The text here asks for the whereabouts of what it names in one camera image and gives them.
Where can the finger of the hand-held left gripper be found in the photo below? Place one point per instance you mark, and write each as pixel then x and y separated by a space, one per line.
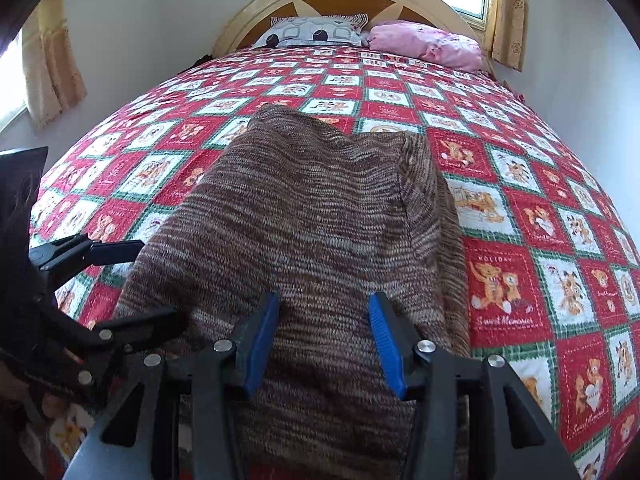
pixel 145 325
pixel 112 251

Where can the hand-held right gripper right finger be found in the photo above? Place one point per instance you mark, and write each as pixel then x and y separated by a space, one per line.
pixel 387 345

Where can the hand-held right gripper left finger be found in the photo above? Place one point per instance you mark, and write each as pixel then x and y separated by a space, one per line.
pixel 260 345

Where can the brown knitted sweater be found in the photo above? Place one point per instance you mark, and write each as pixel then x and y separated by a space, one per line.
pixel 310 230

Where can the yellow curtain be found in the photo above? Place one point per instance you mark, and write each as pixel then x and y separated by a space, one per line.
pixel 507 15
pixel 50 60

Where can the red printed blanket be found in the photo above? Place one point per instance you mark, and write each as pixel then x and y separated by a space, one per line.
pixel 525 200

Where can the dark object beside bed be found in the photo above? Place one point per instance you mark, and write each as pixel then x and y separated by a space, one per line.
pixel 200 60

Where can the grey patterned pillow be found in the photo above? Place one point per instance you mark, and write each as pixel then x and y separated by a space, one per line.
pixel 310 32

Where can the pink pillow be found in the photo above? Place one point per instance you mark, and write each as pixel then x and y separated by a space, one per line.
pixel 425 42

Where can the cream wooden headboard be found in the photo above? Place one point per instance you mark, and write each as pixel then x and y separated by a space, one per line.
pixel 425 2

